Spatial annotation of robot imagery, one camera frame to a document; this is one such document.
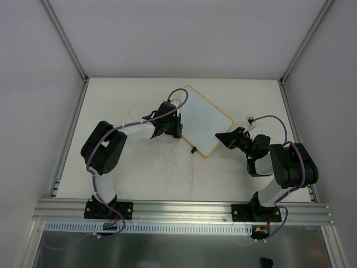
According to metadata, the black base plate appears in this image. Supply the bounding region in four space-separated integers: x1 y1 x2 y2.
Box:
83 200 133 221
231 204 282 223

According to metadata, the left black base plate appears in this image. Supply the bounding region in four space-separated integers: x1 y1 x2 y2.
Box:
83 200 133 221

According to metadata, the black object at bottom edge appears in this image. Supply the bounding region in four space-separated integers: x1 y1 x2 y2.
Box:
260 257 273 268

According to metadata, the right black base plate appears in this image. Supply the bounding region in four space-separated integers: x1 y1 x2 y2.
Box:
231 204 282 223

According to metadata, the purple cable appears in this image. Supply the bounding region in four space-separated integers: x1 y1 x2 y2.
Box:
85 88 189 238
252 114 307 241

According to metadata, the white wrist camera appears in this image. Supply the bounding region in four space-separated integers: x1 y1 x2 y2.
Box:
245 116 257 130
168 99 181 108

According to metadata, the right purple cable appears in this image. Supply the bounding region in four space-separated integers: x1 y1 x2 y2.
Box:
252 114 307 241

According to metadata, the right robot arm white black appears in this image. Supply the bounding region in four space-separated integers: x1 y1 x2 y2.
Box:
215 127 319 222

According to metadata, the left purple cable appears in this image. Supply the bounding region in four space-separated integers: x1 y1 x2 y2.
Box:
85 88 189 238

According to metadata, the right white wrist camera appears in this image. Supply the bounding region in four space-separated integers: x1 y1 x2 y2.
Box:
245 116 257 130

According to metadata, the aluminium frame post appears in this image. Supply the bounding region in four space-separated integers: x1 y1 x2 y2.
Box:
278 0 335 84
40 0 88 82

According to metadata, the right aluminium frame post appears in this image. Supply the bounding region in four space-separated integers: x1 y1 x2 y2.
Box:
278 0 335 84

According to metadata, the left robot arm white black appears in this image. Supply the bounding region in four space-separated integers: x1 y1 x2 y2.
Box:
80 99 183 219

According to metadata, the left aluminium frame post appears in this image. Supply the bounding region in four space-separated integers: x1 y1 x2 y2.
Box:
40 0 88 82

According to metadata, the white slotted cable duct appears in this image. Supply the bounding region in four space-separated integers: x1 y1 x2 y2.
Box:
44 221 253 236

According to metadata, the yellow framed whiteboard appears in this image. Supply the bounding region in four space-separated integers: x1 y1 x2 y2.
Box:
178 85 234 157

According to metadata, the aluminium mounting rail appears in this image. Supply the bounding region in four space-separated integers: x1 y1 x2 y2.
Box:
32 198 335 226

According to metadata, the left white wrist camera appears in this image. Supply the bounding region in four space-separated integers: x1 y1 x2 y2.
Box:
168 99 181 108

